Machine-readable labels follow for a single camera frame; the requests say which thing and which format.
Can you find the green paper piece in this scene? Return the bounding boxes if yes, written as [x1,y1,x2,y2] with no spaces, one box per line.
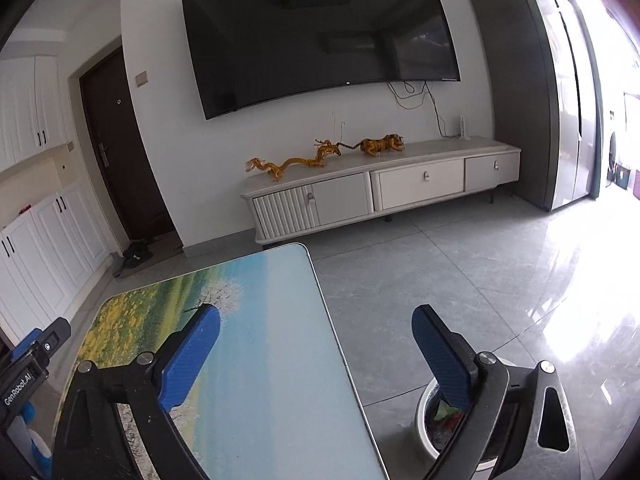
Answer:
[433,400,460,422]

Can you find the white round trash bin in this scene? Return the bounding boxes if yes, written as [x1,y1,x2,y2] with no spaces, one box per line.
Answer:
[413,378,501,474]

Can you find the black shoes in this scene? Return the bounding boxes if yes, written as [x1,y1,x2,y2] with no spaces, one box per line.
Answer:
[122,240,153,270]

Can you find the white tv cabinet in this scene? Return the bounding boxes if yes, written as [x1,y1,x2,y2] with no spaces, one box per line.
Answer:
[242,138,521,245]

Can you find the golden tiger figurine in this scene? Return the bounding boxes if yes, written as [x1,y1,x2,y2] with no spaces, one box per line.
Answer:
[337,133,405,157]

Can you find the white power strip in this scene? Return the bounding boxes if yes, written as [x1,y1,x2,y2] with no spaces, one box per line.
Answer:
[459,115,466,139]

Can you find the golden dragon figurine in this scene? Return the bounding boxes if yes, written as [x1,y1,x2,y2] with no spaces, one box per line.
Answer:
[245,140,342,181]

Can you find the purple box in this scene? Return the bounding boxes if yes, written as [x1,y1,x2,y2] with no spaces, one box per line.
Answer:
[632,170,640,200]

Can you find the dark brown entrance door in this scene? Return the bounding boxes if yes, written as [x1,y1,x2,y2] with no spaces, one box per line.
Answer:
[79,48,175,242]

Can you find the grey refrigerator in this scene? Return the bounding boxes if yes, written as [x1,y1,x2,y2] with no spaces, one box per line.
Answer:
[471,0,599,211]

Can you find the white wall cupboards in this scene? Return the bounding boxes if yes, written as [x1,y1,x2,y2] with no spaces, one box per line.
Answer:
[1,55,112,344]

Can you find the tv cables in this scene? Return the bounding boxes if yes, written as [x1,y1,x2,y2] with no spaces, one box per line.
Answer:
[385,78,459,139]

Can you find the beige wall switch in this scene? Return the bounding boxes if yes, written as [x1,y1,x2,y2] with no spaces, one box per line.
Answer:
[134,70,149,88]

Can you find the large black wall television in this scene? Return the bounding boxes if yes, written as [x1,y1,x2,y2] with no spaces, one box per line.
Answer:
[181,0,461,119]

